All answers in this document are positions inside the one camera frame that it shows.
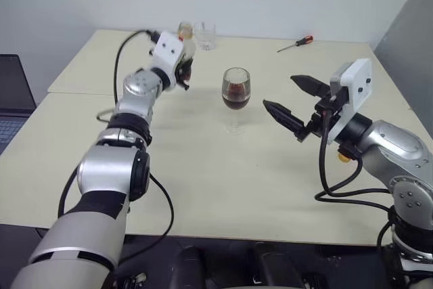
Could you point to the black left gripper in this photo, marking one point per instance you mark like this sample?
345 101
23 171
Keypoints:
182 76

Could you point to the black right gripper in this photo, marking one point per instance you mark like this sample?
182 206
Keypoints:
319 126

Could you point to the small clear drink bottle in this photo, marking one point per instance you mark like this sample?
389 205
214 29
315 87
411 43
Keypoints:
186 30

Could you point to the red yellow bottle cap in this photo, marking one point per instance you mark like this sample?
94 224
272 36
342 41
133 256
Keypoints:
345 158

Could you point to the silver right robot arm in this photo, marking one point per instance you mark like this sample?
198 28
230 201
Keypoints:
392 147

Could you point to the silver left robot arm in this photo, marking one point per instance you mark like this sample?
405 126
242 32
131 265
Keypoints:
101 167

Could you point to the clear stemmed wine glass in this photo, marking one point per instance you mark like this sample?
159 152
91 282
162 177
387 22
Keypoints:
235 76

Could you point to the dark brown drink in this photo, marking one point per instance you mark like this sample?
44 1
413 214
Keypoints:
235 101

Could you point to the clear glass tumbler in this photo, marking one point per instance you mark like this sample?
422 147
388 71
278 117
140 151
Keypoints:
207 40

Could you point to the wide black rounded shape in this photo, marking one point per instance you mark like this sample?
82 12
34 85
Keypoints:
274 265

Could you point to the dark grey laptop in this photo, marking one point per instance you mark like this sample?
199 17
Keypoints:
13 89

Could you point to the narrow black rounded shape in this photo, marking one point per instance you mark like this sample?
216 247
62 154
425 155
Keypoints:
194 267

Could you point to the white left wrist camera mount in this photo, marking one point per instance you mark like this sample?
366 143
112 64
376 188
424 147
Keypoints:
167 47

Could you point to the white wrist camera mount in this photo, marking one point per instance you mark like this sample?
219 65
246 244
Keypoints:
167 47
358 79

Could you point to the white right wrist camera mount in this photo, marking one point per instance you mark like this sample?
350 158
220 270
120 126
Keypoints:
358 79

